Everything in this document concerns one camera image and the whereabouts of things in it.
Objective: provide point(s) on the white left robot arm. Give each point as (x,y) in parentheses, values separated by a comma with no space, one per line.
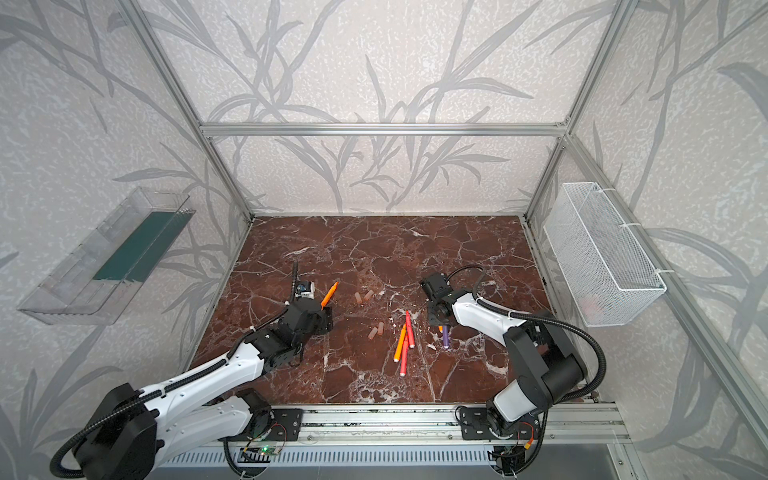
(133,431)

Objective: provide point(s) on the white wire mesh basket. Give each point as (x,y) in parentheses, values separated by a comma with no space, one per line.
(609,275)

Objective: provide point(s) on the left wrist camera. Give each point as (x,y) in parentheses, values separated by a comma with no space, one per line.
(304,289)

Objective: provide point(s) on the clear plastic wall tray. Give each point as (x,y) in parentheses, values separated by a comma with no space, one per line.
(96,282)

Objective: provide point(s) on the aluminium cage frame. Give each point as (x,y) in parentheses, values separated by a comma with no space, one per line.
(742,391)

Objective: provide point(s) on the pink highlighter pen lower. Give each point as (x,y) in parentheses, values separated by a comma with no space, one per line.
(403,359)

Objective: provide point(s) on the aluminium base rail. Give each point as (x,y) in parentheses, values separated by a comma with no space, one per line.
(421,435)

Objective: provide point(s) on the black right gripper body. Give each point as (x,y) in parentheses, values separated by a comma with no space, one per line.
(437,316)

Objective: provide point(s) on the pink highlighter pen upper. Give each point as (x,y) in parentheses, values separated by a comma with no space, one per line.
(409,330)

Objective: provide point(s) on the pink highlighter pen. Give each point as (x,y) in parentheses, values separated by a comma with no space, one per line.
(409,330)
(403,359)

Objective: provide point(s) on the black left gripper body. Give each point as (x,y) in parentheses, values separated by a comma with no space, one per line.
(309,301)

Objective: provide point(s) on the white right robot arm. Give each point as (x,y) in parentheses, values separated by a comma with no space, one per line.
(545,363)

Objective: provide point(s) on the yellow-orange highlighter pen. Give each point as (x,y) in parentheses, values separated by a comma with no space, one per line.
(400,344)

